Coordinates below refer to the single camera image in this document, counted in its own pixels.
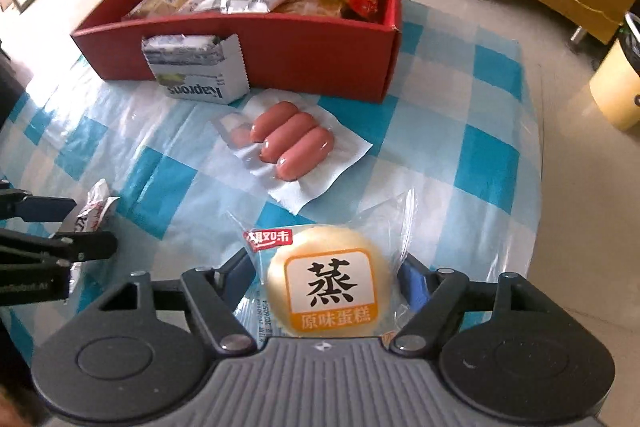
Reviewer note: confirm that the clear sausage packet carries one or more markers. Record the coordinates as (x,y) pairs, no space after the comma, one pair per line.
(295,147)

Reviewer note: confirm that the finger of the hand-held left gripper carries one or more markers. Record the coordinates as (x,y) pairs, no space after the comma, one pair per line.
(87,246)
(47,208)

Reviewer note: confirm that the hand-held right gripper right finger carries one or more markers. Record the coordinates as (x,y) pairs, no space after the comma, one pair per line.
(411,277)

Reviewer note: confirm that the clear waffle cookie packet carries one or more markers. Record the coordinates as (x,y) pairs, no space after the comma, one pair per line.
(312,2)

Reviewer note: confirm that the white wafer packet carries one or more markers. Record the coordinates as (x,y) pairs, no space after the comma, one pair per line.
(195,67)

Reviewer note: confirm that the blue white checked tablecloth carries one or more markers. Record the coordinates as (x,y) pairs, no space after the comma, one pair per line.
(440,147)

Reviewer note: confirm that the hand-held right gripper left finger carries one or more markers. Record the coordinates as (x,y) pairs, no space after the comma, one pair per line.
(235,272)

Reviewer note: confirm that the white crinkled snack packet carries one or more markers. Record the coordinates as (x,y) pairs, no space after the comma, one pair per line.
(95,212)

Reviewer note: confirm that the red cardboard box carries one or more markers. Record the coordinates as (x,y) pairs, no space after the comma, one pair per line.
(300,52)

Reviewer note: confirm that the steamed cake packet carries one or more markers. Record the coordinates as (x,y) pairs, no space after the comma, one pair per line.
(325,292)

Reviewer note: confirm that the yellow bin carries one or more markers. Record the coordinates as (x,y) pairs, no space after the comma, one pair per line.
(617,87)

